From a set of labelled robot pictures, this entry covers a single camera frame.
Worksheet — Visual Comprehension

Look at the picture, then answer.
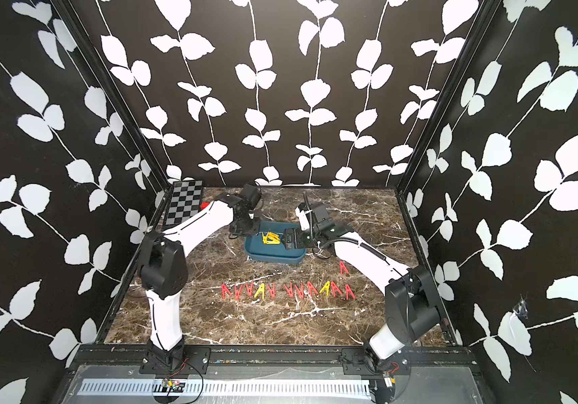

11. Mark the teal plastic storage box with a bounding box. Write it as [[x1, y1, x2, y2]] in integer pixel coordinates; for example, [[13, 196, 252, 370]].
[[244, 221, 306, 265]]

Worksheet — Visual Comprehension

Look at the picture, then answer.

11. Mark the red clothespin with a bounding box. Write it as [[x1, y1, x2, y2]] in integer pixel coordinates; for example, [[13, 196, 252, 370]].
[[329, 281, 344, 297], [294, 284, 305, 299], [283, 283, 294, 298], [305, 281, 319, 296], [245, 282, 254, 297], [339, 261, 350, 277], [221, 284, 233, 299], [344, 284, 355, 301], [233, 284, 245, 301], [265, 283, 276, 299]]

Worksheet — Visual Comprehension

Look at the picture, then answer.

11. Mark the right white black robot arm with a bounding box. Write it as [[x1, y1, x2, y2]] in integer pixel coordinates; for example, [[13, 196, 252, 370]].
[[280, 225, 442, 366]]

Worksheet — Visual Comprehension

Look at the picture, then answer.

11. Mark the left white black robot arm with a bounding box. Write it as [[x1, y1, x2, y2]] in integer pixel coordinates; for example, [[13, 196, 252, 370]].
[[137, 184, 262, 353]]

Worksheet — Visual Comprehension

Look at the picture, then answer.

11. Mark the black white checkerboard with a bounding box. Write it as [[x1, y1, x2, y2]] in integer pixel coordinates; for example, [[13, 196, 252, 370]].
[[163, 180, 204, 230]]

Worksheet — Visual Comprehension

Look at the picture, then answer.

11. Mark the small circuit board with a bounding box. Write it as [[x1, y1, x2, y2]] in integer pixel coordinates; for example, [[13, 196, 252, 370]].
[[152, 379, 185, 396]]

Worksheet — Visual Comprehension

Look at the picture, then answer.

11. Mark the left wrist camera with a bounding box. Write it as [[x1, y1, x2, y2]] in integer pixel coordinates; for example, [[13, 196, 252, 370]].
[[240, 183, 262, 210]]

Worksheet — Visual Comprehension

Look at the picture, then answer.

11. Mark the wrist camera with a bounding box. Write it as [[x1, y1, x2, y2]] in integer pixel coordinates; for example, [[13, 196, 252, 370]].
[[240, 183, 262, 210], [297, 192, 334, 238]]

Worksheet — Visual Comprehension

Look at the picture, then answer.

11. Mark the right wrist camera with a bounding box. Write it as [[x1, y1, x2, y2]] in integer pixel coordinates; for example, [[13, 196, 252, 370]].
[[297, 192, 334, 238]]

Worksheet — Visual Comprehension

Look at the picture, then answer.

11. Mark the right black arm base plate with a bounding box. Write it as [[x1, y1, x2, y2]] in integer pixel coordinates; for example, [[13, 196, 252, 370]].
[[339, 346, 411, 377]]

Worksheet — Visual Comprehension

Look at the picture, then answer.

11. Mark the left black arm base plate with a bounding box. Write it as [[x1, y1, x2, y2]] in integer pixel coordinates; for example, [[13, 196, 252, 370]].
[[139, 343, 211, 378]]

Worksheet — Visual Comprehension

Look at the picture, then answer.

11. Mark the white perforated rail strip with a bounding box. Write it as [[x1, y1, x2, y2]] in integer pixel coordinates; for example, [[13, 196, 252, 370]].
[[75, 379, 371, 399]]

